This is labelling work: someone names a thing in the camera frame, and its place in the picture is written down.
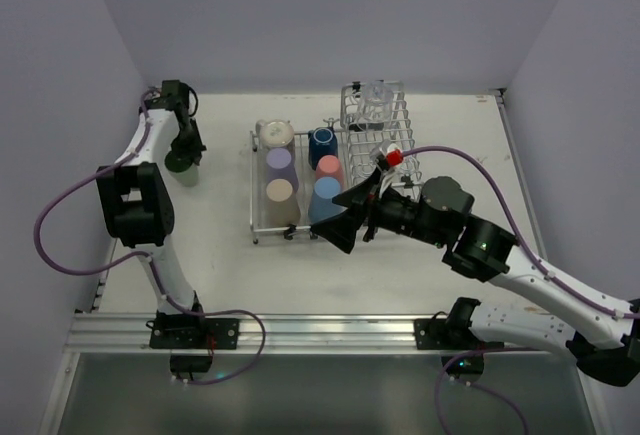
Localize dark blue ceramic mug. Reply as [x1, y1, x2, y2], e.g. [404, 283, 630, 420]
[308, 127, 338, 170]

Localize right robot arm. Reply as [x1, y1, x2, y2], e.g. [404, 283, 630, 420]
[311, 172, 639, 387]

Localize beige plastic cup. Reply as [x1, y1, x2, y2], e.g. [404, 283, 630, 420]
[265, 179, 301, 227]

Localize green plastic cup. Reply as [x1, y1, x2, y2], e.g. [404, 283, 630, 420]
[164, 151, 199, 187]

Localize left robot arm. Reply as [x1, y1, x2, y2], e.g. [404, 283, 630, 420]
[96, 80, 206, 316]

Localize white floral ceramic mug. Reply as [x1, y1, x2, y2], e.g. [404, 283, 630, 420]
[255, 119, 295, 153]

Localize light blue plastic cup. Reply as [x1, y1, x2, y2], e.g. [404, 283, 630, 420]
[308, 177, 344, 224]

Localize clear plastic tumbler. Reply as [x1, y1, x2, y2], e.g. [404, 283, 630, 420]
[355, 81, 394, 126]

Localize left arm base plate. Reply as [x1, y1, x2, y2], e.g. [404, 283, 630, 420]
[146, 312, 240, 351]

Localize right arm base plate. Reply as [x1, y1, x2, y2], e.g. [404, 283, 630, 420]
[413, 317, 505, 351]

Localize aluminium mounting rail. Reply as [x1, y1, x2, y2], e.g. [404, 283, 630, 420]
[64, 312, 551, 356]

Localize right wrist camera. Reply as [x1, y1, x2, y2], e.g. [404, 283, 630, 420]
[370, 140, 404, 195]

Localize lavender plastic cup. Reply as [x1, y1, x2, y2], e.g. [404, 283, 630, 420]
[265, 148, 299, 192]

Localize silver wire dish rack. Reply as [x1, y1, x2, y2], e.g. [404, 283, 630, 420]
[249, 81, 415, 243]

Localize pink plastic cup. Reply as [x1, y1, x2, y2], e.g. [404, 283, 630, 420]
[315, 155, 344, 187]

